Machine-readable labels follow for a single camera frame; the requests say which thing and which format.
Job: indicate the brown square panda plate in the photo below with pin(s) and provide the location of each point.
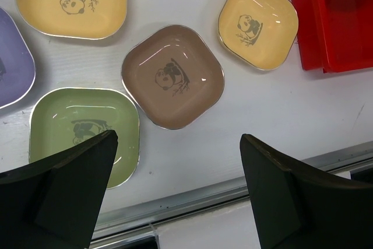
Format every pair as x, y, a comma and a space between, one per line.
173, 77

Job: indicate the red plastic bin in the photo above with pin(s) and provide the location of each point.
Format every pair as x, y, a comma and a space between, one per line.
335, 35

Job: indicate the aluminium front rail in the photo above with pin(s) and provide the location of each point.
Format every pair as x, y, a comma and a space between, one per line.
130, 225

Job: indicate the yellow square panda plate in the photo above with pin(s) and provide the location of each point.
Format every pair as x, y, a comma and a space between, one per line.
83, 19
260, 32

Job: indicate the purple square panda plate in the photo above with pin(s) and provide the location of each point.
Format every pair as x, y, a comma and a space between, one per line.
18, 70

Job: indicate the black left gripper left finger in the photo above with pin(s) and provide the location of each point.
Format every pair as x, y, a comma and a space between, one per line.
55, 202

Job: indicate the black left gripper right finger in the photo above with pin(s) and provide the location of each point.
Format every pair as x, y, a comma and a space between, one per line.
296, 205

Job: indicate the lower green square panda plate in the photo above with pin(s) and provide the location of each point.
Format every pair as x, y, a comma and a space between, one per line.
66, 117

